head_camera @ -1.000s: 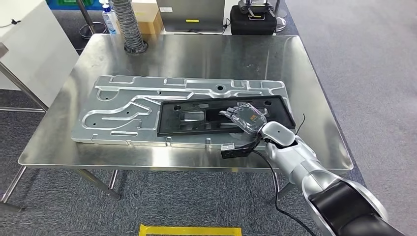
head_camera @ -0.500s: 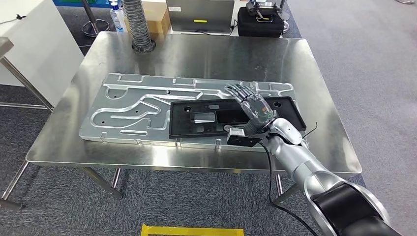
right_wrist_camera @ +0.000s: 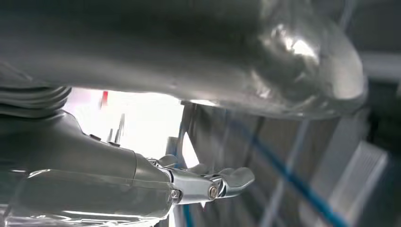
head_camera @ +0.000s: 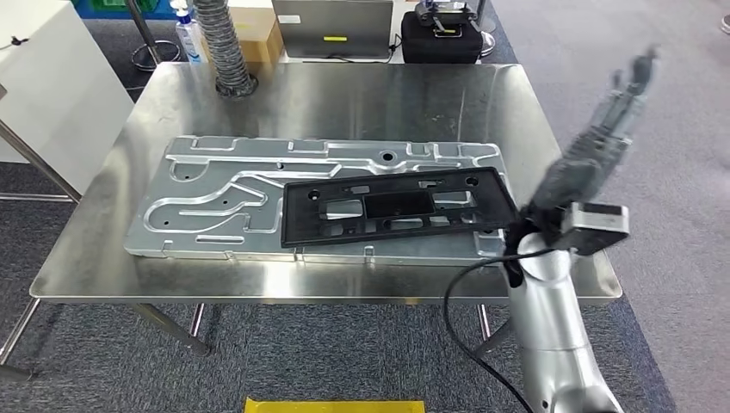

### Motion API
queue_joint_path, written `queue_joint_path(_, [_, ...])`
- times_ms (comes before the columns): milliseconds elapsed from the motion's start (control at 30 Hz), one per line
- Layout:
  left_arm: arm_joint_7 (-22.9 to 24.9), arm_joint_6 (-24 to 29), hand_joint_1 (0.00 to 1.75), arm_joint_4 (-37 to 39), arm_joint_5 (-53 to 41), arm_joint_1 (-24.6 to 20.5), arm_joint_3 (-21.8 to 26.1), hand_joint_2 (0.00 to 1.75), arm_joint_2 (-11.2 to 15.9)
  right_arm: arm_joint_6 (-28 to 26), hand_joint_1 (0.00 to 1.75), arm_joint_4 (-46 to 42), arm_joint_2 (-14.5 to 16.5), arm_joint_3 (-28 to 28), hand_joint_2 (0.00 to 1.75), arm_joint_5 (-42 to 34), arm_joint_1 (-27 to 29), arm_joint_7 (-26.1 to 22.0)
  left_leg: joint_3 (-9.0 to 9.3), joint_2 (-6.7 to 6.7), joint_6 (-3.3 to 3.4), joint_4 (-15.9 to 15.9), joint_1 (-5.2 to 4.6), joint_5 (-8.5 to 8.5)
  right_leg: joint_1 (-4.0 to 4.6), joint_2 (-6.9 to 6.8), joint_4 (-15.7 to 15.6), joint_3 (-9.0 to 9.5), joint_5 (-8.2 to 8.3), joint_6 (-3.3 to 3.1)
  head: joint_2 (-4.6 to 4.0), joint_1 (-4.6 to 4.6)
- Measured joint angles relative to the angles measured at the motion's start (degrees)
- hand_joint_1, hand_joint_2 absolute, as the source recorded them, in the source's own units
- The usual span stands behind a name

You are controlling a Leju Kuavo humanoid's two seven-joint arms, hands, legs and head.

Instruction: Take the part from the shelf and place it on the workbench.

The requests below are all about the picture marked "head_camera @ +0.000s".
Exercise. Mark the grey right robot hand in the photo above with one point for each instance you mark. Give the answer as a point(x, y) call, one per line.
point(587, 159)

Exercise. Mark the black plastic plate frame part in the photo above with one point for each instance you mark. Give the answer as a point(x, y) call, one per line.
point(296, 222)

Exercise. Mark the white desk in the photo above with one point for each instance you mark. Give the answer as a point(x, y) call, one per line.
point(398, 17)

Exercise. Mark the hand sanitizer pump bottle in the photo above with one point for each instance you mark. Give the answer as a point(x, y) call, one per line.
point(191, 40)

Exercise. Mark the black carry case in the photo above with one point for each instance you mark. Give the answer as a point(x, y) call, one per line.
point(439, 48)

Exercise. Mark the steel side table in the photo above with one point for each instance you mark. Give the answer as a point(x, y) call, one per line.
point(34, 198)

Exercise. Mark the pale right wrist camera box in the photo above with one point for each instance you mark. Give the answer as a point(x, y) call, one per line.
point(599, 228)

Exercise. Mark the machined aluminium fixture plate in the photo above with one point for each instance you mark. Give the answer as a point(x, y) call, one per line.
point(239, 165)

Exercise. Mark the black stanchion with round base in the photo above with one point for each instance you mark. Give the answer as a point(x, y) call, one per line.
point(141, 25)

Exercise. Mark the grey laptop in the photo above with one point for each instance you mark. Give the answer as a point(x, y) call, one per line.
point(331, 23)

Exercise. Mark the blue crate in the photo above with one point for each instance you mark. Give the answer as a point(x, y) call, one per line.
point(91, 12)

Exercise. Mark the round silver stand base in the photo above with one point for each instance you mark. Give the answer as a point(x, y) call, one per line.
point(487, 43)

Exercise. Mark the brown cardboard box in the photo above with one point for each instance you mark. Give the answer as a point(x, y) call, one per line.
point(259, 34)

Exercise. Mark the stainless steel workbench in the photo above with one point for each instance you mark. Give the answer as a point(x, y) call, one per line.
point(342, 102)

